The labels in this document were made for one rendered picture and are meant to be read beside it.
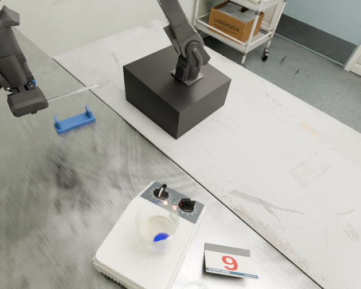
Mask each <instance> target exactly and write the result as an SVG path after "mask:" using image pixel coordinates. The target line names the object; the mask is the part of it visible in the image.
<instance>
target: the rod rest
mask: <svg viewBox="0 0 361 289"><path fill-rule="evenodd" d="M85 109H86V112H85V113H82V114H79V115H76V116H73V117H71V118H67V119H64V120H62V121H58V119H57V117H56V116H54V119H55V121H56V122H55V123H54V124H53V125H54V127H55V129H56V131H57V133H58V134H61V133H63V132H66V131H69V130H72V129H74V128H77V127H80V126H83V125H85V124H88V123H91V122H94V121H95V120H96V119H95V117H94V115H93V113H92V112H91V111H90V110H89V108H88V106H85Z"/></svg>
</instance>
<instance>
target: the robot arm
mask: <svg viewBox="0 0 361 289"><path fill-rule="evenodd" d="M0 1H1V0H0ZM157 2H158V4H159V6H160V8H161V9H162V11H163V13H164V15H165V18H166V19H167V23H168V25H167V26H165V27H164V28H163V30H164V31H165V33H166V34H167V37H168V38H169V40H170V42H171V43H172V45H173V47H174V49H175V50H176V52H177V54H178V56H179V57H178V62H177V64H176V69H175V70H173V71H171V74H172V75H173V76H175V77H176V78H177V79H179V80H180V81H181V82H183V83H184V84H186V85H187V86H190V85H192V84H193V83H195V82H196V81H198V80H200V79H201V78H203V74H201V73H200V69H201V66H203V65H207V63H208V62H209V60H210V59H211V57H210V56H209V54H208V53H207V51H206V50H205V48H204V41H203V39H202V38H201V36H200V35H199V33H198V32H197V31H196V29H195V28H194V27H193V25H192V23H191V22H190V21H189V19H188V18H187V17H186V16H185V13H184V11H183V9H182V7H181V5H180V3H179V1H178V0H157ZM19 25H20V15H19V13H17V12H15V11H13V10H11V9H9V8H8V7H7V6H5V5H3V7H2V9H1V10H0V89H1V88H2V87H3V89H4V90H5V91H9V92H12V93H11V94H8V95H7V103H8V105H9V108H10V110H11V112H12V114H13V115H14V116H15V117H20V116H24V115H27V114H30V113H31V114H36V113H37V111H39V110H43V109H45V108H48V106H49V105H48V102H47V99H46V97H45V96H44V94H43V92H42V91H41V90H40V89H39V87H38V86H36V81H35V79H34V77H33V74H32V73H31V71H30V69H29V66H28V64H27V61H26V58H25V56H24V54H23V53H22V50H21V48H20V46H19V43H18V41H17V39H16V37H15V34H14V32H13V30H12V28H11V26H19Z"/></svg>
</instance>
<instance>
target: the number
mask: <svg viewBox="0 0 361 289"><path fill-rule="evenodd" d="M206 256H207V266H208V267H210V268H216V269H221V270H227V271H234V272H241V273H245V274H252V275H256V273H255V271H254V268H253V266H252V262H251V261H250V259H246V258H241V257H234V256H228V255H221V254H216V253H210V252H207V253H206Z"/></svg>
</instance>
